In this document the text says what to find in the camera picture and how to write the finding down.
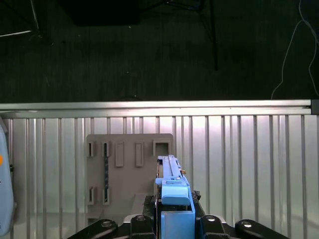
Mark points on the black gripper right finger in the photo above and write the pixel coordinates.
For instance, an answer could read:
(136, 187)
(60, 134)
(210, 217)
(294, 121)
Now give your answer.
(210, 229)

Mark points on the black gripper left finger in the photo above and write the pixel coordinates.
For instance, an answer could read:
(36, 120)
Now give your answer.
(149, 209)

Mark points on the hard disk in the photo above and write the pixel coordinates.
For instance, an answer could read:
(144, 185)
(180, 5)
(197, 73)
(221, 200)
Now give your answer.
(174, 194)

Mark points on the grey parts rack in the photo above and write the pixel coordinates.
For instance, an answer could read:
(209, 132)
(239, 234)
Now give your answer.
(124, 179)

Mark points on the pale blue teach pendant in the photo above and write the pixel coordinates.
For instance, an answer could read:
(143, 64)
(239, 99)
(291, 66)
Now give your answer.
(6, 174)

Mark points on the grey metal frame leg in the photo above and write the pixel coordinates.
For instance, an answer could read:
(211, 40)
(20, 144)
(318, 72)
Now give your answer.
(35, 17)

